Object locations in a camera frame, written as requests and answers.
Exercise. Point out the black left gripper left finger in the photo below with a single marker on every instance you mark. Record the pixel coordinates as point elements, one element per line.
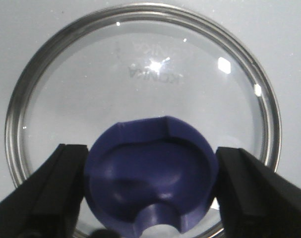
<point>28,198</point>

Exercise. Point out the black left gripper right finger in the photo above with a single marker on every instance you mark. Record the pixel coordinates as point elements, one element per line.
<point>255,202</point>

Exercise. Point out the glass lid blue knob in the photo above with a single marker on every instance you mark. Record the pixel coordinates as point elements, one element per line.
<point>131,105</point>

